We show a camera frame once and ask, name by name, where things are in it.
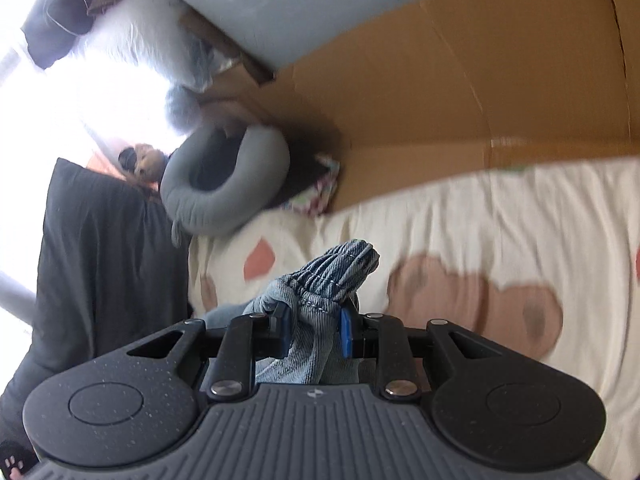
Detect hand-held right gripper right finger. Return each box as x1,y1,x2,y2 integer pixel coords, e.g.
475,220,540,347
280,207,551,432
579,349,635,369
339,305,543,402

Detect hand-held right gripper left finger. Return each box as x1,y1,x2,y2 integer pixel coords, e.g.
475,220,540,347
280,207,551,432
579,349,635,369
127,304,293,403

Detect light blue denim jeans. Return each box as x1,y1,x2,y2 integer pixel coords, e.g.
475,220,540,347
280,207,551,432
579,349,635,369
202,240,382,387

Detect dark hanging clothes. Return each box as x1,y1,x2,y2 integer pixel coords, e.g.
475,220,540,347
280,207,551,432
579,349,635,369
20,0,132,70

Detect colourful patterned cloth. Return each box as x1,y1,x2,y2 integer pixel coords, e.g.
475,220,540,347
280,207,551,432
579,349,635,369
280,154,342,217

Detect cream printed bedsheet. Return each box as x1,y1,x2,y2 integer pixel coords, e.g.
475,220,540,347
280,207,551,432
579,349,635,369
187,157,640,480

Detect dark grey cloth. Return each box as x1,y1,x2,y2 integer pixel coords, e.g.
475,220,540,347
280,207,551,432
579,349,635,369
0,157,195,461

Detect brown plush toy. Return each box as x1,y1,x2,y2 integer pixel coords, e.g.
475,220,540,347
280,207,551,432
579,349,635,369
119,144,168,181

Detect grey fluffy ball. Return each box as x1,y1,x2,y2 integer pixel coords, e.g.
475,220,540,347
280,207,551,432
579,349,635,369
165,85,202,132

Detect brown cardboard sheet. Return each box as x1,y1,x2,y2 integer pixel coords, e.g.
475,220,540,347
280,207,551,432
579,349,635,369
192,0,640,213

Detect brown wooden ledge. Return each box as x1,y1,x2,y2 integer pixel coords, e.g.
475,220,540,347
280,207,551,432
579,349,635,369
179,9,277,86

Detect black paw print slipper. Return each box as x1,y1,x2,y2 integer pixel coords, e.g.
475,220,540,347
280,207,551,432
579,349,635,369
0,440,32,480

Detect grey ring cushion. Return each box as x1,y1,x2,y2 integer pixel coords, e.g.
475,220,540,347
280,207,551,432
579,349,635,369
159,122,292,248

